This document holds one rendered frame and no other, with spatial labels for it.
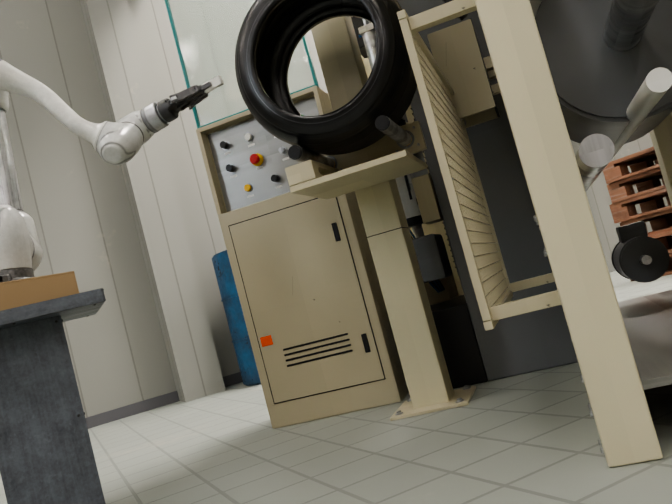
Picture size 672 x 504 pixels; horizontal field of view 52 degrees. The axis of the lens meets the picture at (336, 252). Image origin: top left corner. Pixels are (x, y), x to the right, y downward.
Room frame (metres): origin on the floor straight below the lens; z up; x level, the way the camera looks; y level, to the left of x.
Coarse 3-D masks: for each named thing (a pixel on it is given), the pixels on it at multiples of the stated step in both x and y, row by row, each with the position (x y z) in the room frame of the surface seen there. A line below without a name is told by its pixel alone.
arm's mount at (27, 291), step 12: (48, 276) 1.98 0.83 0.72; (60, 276) 2.00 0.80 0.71; (72, 276) 2.01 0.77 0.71; (0, 288) 1.93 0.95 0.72; (12, 288) 1.94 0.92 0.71; (24, 288) 1.95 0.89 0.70; (36, 288) 1.97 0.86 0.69; (48, 288) 1.98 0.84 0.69; (60, 288) 1.99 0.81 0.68; (72, 288) 2.01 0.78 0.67; (0, 300) 1.93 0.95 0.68; (12, 300) 1.94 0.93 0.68; (24, 300) 1.95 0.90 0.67; (36, 300) 1.96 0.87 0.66
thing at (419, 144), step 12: (408, 132) 2.28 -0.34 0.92; (420, 132) 2.27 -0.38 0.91; (372, 144) 2.32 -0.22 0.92; (384, 144) 2.31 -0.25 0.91; (396, 144) 2.29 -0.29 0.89; (420, 144) 2.27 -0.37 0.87; (336, 156) 2.36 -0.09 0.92; (348, 156) 2.34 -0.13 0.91; (360, 156) 2.33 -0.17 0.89; (372, 156) 2.32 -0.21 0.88; (336, 168) 2.36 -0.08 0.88
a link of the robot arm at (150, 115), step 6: (156, 102) 2.26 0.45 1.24; (144, 108) 2.25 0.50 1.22; (150, 108) 2.23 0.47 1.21; (156, 108) 2.24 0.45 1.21; (144, 114) 2.23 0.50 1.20; (150, 114) 2.23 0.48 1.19; (156, 114) 2.23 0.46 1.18; (144, 120) 2.24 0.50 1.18; (150, 120) 2.23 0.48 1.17; (156, 120) 2.23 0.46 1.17; (162, 120) 2.25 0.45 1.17; (150, 126) 2.25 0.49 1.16; (156, 126) 2.25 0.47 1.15; (162, 126) 2.26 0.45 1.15
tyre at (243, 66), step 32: (256, 0) 2.05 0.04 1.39; (288, 0) 2.17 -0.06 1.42; (320, 0) 2.22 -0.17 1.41; (352, 0) 2.20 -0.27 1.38; (384, 0) 1.93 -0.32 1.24; (256, 32) 2.03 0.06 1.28; (288, 32) 2.27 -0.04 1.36; (384, 32) 1.92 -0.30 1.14; (256, 64) 2.22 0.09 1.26; (288, 64) 2.31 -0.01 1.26; (384, 64) 1.93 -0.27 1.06; (256, 96) 2.04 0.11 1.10; (288, 96) 2.30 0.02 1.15; (384, 96) 1.96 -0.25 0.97; (288, 128) 2.03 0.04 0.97; (320, 128) 2.00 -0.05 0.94; (352, 128) 1.99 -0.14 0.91
